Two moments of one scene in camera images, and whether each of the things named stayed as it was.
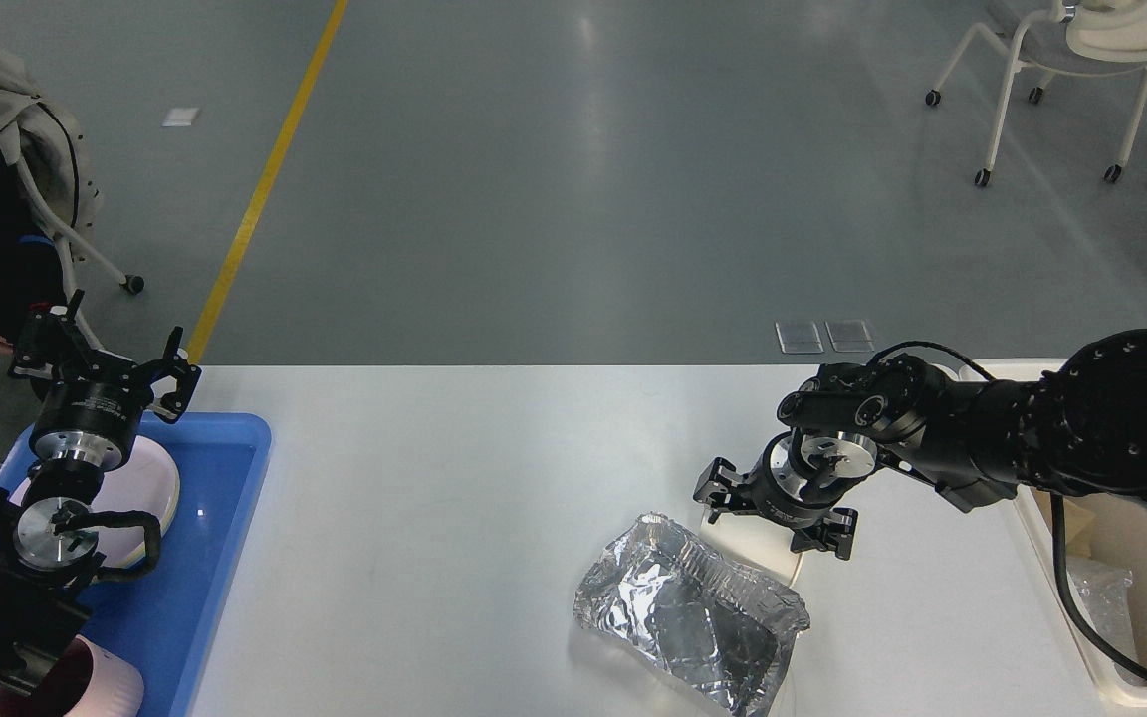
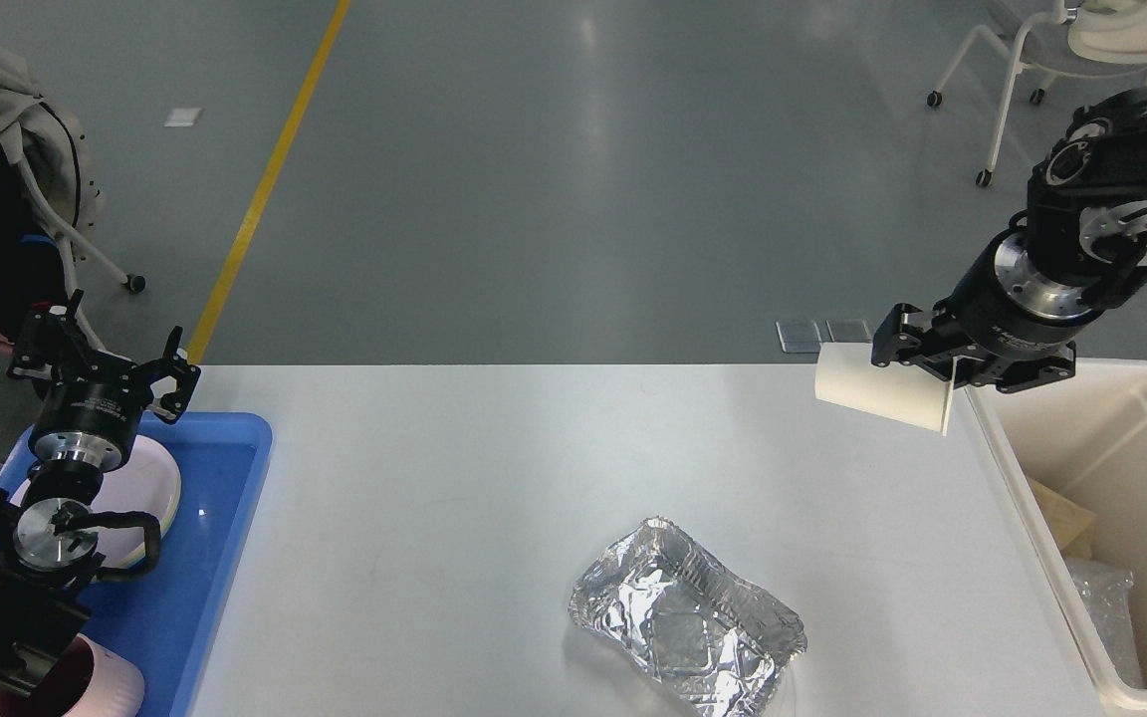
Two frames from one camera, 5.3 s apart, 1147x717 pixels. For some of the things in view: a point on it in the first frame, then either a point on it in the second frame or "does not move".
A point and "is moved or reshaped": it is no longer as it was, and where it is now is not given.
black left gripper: (90, 412) does not move
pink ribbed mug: (85, 679) does not move
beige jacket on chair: (42, 141) does not move
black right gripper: (774, 491) -> (1003, 302)
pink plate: (145, 480) does not move
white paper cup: (756, 542) is moved or reshaped
